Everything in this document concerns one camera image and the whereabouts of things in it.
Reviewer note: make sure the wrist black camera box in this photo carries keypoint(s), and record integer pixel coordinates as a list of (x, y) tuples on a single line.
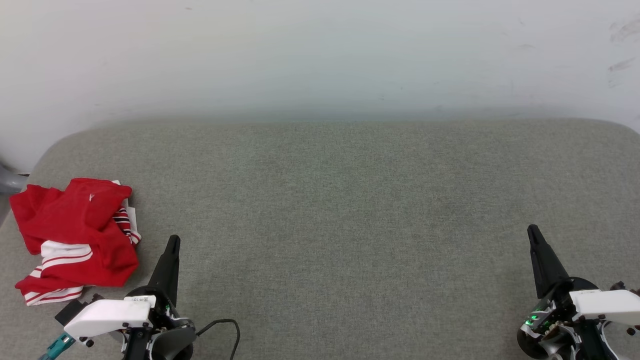
[(69, 313), (622, 286)]

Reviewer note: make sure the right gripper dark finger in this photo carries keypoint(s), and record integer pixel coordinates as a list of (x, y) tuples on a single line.
[(545, 265)]

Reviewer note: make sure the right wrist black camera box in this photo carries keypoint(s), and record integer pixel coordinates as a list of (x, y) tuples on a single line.
[(622, 286)]

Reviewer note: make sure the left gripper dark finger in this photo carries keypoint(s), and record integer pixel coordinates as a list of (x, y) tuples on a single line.
[(167, 270)]

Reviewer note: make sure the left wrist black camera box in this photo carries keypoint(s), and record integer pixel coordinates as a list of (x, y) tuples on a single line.
[(69, 313)]

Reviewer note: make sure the grey metal frame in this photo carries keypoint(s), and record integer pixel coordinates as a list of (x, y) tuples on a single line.
[(10, 182)]

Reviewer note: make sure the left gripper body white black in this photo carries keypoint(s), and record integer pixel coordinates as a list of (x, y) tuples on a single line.
[(107, 315)]

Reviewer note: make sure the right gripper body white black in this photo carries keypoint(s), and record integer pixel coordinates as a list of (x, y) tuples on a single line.
[(600, 305)]

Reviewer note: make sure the red white striped shirt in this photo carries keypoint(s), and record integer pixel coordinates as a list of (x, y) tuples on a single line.
[(75, 220)]

